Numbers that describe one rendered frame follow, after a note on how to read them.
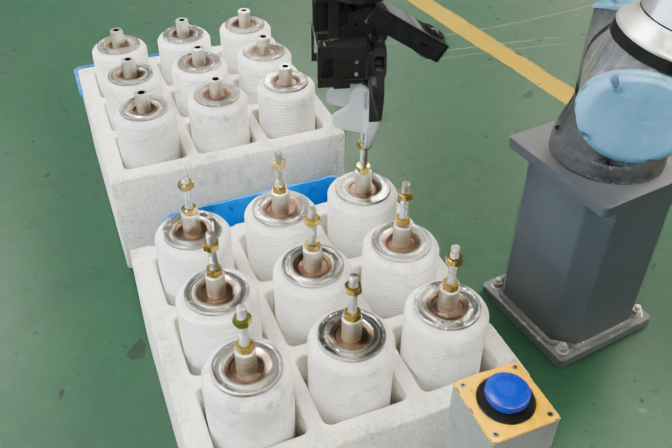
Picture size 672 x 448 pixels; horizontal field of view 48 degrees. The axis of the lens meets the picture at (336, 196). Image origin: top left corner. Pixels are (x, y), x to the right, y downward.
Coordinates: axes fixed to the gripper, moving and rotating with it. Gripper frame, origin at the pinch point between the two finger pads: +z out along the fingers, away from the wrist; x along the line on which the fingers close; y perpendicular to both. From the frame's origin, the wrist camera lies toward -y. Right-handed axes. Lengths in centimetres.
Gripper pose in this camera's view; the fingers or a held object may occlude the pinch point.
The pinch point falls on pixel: (370, 130)
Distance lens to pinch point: 97.0
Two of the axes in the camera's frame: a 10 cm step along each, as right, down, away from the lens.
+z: -0.1, 7.9, 6.1
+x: 1.4, 6.1, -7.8
